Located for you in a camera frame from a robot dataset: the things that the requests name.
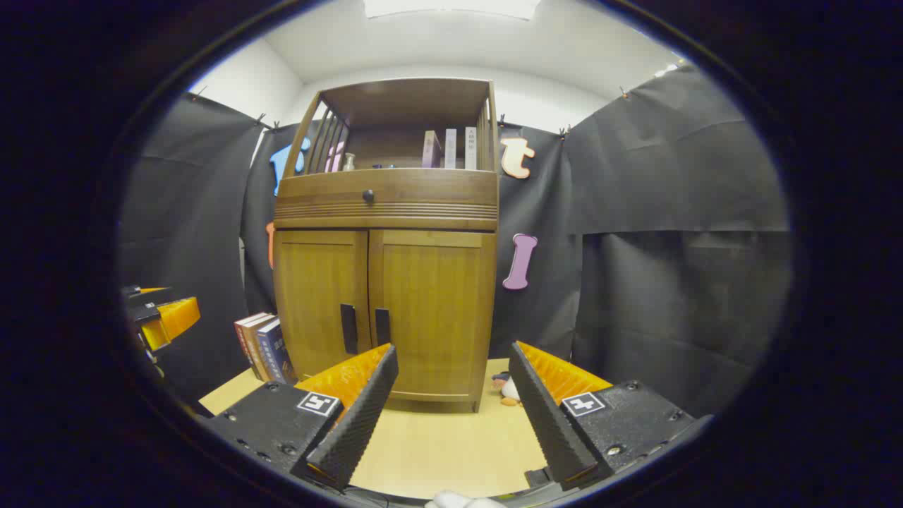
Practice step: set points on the wooden double-door shoe cabinet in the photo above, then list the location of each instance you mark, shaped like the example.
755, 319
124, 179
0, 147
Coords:
388, 194

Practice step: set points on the black backdrop cloth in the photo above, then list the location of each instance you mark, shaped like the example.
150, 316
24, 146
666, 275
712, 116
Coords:
670, 176

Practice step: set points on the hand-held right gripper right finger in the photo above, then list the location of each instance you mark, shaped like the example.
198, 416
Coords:
547, 416

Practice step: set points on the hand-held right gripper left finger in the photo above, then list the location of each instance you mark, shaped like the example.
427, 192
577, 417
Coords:
360, 416

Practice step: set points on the ceiling light panel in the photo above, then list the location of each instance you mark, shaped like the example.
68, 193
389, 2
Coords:
451, 7
667, 69

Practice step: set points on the brown book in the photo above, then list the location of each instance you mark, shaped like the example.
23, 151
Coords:
254, 346

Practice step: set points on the wooden shoe cabinet door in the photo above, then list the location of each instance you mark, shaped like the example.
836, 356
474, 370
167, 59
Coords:
317, 296
437, 310

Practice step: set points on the small clear bottle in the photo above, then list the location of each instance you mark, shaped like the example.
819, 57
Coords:
348, 164

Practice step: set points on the blue book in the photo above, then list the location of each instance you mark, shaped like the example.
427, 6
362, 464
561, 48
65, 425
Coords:
276, 353

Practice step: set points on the penguin plush toy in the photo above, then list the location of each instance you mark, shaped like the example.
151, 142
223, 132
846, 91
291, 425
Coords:
508, 391

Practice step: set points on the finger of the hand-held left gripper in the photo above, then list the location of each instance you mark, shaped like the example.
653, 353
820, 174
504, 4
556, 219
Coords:
173, 317

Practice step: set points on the grey shelf book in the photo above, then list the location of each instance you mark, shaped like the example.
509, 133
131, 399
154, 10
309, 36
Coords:
450, 148

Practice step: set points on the red-brown book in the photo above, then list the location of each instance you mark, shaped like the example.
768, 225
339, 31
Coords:
243, 339

